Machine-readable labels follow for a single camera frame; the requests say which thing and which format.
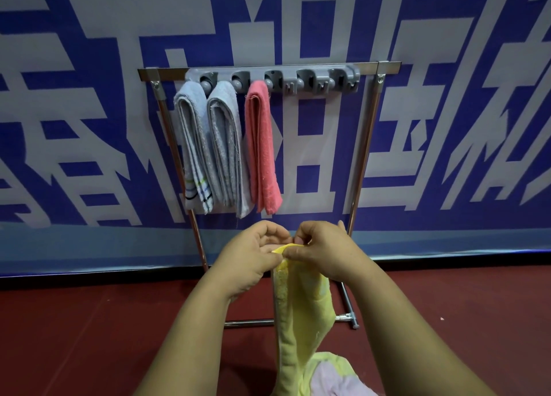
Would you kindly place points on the striped light blue towel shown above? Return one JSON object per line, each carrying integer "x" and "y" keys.
{"x": 191, "y": 141}

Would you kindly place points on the grey plastic clip strip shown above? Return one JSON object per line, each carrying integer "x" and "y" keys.
{"x": 280, "y": 75}

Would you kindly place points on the person's left hand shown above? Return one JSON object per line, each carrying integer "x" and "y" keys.
{"x": 249, "y": 258}

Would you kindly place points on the white printed towel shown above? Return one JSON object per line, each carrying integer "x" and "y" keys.
{"x": 340, "y": 383}

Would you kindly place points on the metal towel rack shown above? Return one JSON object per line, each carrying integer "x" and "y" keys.
{"x": 172, "y": 73}

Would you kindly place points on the yellow towel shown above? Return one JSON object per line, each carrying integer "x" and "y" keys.
{"x": 301, "y": 322}

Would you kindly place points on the pink towel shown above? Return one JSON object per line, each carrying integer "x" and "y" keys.
{"x": 262, "y": 150}

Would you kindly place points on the person's right hand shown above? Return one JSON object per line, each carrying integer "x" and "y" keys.
{"x": 331, "y": 251}

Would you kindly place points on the plain light blue towel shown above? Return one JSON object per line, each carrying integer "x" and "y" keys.
{"x": 226, "y": 141}

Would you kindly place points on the blue banner with white characters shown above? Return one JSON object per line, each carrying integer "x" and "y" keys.
{"x": 430, "y": 107}

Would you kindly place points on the person's left forearm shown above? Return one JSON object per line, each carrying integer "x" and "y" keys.
{"x": 185, "y": 344}

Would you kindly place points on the person's right forearm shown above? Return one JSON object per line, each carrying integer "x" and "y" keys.
{"x": 409, "y": 339}

